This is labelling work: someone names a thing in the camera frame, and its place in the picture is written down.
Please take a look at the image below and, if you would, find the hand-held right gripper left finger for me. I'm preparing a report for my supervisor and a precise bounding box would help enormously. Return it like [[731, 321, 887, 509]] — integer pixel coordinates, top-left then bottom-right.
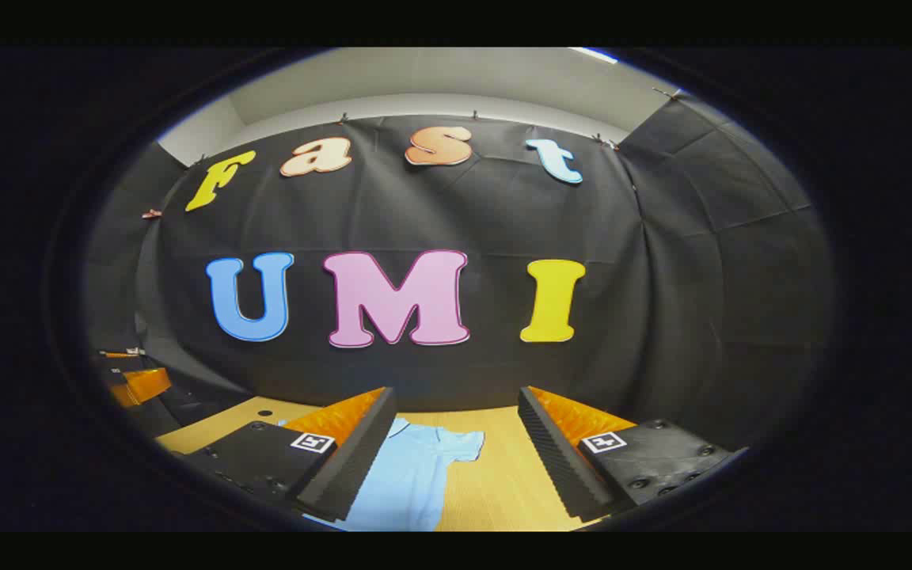
[[173, 386, 398, 523]]

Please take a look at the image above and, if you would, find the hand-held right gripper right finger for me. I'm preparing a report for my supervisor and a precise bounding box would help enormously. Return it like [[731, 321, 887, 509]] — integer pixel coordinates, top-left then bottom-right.
[[518, 386, 748, 523]]

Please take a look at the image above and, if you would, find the light blue T-shirt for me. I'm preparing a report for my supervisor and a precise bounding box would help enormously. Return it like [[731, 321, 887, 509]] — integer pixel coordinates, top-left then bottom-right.
[[278, 417, 486, 532]]

